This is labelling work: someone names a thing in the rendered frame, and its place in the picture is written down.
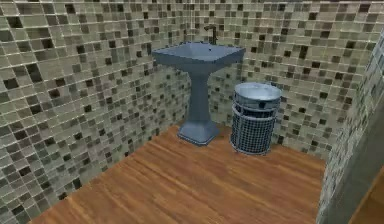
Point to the metal garbage can with holes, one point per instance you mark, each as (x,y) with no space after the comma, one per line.
(254,123)

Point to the dark bronze faucet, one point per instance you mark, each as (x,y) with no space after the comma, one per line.
(212,34)

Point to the grey pedestal sink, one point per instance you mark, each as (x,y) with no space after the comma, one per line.
(198,56)

